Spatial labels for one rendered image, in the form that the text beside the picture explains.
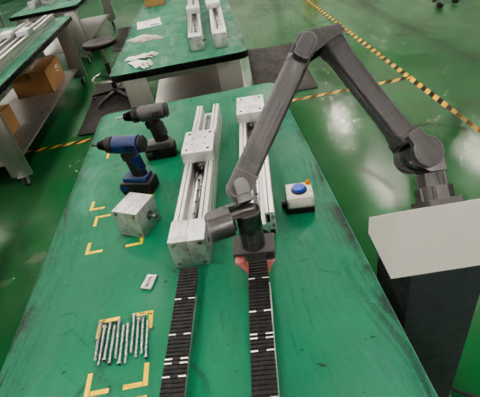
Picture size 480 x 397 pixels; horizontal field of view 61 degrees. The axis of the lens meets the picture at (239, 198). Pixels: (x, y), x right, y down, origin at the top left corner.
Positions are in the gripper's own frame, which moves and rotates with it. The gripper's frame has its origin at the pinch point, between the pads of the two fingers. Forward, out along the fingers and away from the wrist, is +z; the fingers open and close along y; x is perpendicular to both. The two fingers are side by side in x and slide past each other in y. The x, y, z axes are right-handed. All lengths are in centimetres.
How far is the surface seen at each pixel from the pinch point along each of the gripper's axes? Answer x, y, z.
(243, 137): -61, 3, -6
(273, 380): 29.9, -2.2, -0.5
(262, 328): 17.9, -0.6, -0.5
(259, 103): -79, -4, -10
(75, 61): -415, 219, 52
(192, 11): -283, 46, -7
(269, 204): -19.0, -4.3, -5.7
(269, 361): 25.9, -1.6, -0.5
